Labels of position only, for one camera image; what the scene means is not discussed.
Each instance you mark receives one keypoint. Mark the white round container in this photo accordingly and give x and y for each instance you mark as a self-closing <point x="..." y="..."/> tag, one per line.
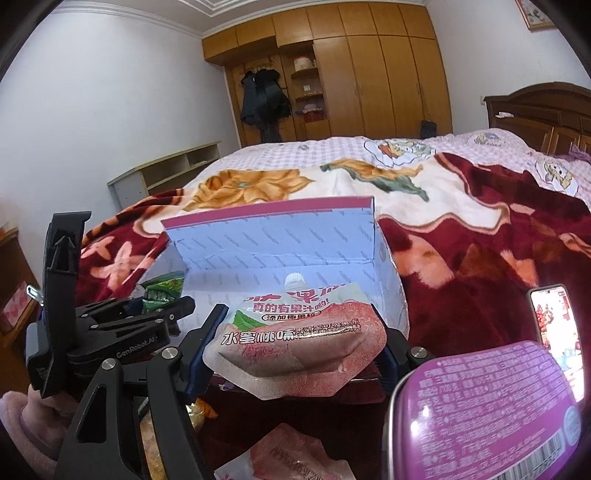
<point x="305" y="63"/>

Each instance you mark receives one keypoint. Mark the framed wall picture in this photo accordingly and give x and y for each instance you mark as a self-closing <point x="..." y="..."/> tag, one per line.
<point x="533" y="14"/>

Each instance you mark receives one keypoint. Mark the person's left forearm pink sleeve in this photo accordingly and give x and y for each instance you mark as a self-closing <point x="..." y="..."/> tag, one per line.
<point x="32" y="429"/>

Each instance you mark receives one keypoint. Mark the white cardboard box pink rim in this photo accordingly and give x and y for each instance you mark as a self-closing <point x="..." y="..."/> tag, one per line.
<point x="277" y="240"/>

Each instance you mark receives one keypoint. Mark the orange snack packet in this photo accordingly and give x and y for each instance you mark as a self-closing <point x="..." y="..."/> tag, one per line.
<point x="205" y="410"/>

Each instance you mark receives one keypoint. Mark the low grey shelf unit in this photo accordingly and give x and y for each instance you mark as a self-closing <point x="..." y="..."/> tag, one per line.
<point x="138" y="180"/>

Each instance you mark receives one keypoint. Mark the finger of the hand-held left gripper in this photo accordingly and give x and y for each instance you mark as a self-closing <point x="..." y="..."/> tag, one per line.
<point x="147" y="328"/>
<point x="152" y="308"/>

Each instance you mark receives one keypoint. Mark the wooden nightstand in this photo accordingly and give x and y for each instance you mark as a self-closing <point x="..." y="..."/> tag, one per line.
<point x="14" y="258"/>

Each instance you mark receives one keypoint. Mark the smartphone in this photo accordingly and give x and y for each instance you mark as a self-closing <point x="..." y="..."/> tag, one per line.
<point x="554" y="323"/>

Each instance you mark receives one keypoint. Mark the wooden bed headboard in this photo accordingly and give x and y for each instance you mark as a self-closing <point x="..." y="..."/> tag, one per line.
<point x="540" y="110"/>

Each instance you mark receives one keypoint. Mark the green snack packet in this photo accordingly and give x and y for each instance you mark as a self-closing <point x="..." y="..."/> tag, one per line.
<point x="161" y="290"/>

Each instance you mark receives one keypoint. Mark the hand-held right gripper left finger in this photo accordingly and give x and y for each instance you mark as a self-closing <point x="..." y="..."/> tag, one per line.
<point x="196" y="369"/>

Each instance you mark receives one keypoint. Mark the red folded cloth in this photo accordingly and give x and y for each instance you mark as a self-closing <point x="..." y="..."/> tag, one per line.
<point x="311" y="114"/>

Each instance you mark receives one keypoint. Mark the pink tissue box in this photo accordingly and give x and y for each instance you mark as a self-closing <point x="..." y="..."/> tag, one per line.
<point x="16" y="307"/>

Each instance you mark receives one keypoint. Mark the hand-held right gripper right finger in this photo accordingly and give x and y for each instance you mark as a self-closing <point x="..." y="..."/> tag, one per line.
<point x="397" y="364"/>

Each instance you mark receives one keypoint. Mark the purple oval tin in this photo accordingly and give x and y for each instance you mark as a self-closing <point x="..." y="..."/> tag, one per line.
<point x="485" y="415"/>

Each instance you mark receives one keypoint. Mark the wooden wardrobe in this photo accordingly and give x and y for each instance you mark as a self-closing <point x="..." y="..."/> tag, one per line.
<point x="378" y="74"/>

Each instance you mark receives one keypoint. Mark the pink checked bedsheet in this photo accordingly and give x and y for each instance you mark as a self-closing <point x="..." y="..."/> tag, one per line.
<point x="286" y="150"/>

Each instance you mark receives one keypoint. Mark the red floral blanket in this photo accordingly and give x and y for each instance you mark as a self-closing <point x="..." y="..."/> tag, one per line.
<point x="461" y="258"/>

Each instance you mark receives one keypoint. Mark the dark hanging clothes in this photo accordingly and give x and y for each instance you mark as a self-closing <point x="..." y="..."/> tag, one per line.
<point x="263" y="101"/>

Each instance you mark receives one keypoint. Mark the pink jelly drink pouch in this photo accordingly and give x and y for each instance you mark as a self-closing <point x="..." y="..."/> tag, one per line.
<point x="295" y="341"/>
<point x="286" y="452"/>

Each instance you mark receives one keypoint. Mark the purple cloth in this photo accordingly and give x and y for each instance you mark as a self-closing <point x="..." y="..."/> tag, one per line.
<point x="581" y="154"/>

